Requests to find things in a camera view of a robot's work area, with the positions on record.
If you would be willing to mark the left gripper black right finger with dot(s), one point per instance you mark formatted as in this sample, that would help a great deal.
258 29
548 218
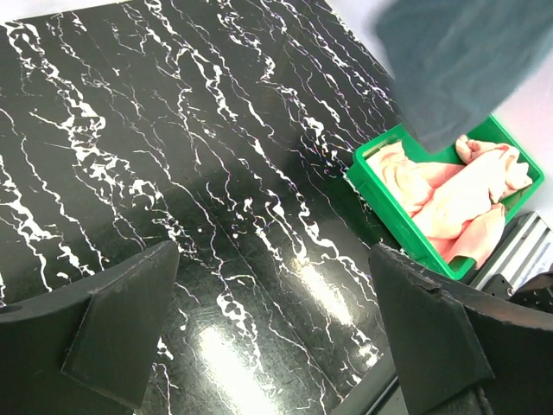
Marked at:
458 350

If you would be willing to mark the blue-grey t-shirt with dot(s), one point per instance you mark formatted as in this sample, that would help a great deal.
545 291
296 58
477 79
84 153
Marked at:
455 62

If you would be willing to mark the pink t-shirt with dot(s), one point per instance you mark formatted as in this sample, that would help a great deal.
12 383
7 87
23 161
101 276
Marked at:
457 207

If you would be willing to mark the aluminium frame rail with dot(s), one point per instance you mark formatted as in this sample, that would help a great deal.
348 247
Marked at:
524 252

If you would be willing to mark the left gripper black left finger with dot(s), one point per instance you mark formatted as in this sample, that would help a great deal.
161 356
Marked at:
88 347

